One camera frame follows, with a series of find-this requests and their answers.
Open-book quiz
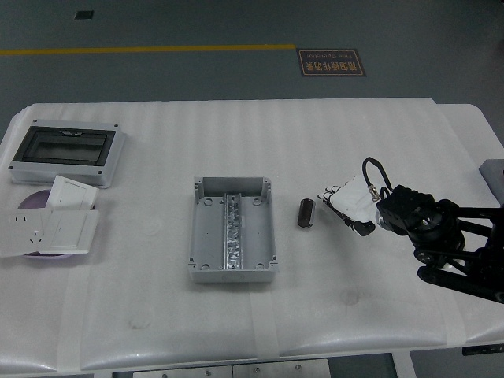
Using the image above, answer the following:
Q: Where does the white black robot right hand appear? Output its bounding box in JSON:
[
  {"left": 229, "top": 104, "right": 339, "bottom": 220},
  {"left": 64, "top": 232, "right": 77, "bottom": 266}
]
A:
[{"left": 314, "top": 175, "right": 378, "bottom": 239}]

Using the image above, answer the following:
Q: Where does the grey distribution box, dark window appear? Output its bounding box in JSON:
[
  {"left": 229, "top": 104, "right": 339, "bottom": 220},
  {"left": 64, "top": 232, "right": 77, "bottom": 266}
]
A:
[{"left": 7, "top": 119, "right": 128, "bottom": 189}]

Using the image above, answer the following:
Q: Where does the black orange floor sign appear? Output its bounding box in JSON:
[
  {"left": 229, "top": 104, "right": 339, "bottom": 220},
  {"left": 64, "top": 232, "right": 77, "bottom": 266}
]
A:
[{"left": 295, "top": 48, "right": 368, "bottom": 79}]

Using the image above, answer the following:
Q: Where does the grey flat block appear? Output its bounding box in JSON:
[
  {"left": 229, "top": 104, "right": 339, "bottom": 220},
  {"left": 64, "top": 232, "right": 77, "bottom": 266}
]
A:
[{"left": 478, "top": 158, "right": 504, "bottom": 206}]

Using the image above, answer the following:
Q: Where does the white table leg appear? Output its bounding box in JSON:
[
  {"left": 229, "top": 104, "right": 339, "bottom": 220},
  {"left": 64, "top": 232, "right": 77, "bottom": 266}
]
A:
[{"left": 389, "top": 349, "right": 418, "bottom": 378}]

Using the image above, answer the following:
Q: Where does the grey metal plate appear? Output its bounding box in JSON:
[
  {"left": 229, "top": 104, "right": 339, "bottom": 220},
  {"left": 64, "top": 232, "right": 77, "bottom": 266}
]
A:
[
  {"left": 132, "top": 361, "right": 233, "bottom": 378},
  {"left": 232, "top": 359, "right": 331, "bottom": 378}
]

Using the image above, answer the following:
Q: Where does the black table control panel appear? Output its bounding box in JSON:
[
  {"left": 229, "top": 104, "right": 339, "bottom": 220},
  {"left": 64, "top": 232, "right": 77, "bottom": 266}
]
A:
[{"left": 461, "top": 345, "right": 504, "bottom": 357}]

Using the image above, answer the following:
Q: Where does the white foam table mat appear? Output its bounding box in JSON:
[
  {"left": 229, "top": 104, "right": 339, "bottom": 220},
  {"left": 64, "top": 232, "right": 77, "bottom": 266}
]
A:
[{"left": 0, "top": 97, "right": 469, "bottom": 373}]

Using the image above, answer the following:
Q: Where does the yellow floor tape line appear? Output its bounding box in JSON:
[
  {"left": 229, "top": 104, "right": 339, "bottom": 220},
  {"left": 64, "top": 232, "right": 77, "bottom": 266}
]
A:
[{"left": 0, "top": 43, "right": 297, "bottom": 57}]

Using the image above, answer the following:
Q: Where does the purple round plate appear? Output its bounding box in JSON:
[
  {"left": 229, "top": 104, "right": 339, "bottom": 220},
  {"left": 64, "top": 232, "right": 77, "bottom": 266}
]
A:
[{"left": 17, "top": 188, "right": 98, "bottom": 261}]

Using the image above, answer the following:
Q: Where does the silver metal mounting rail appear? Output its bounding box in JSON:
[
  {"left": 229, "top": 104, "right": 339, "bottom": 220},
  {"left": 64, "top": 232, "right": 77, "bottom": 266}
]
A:
[{"left": 221, "top": 191, "right": 246, "bottom": 272}]

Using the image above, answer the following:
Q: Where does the open grey plastic enclosure box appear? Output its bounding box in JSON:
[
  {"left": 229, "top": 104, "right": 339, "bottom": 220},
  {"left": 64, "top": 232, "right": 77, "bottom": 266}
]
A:
[{"left": 185, "top": 176, "right": 281, "bottom": 284}]

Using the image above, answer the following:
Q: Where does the white wall switch panel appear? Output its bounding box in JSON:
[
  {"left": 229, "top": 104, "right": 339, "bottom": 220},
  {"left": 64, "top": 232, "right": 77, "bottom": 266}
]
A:
[
  {"left": 47, "top": 175, "right": 99, "bottom": 212},
  {"left": 39, "top": 209, "right": 100, "bottom": 255}
]

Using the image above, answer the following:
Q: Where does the white wall socket panel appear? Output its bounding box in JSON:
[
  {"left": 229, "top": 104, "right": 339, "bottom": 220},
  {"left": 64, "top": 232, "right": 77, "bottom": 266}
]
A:
[{"left": 0, "top": 209, "right": 54, "bottom": 259}]

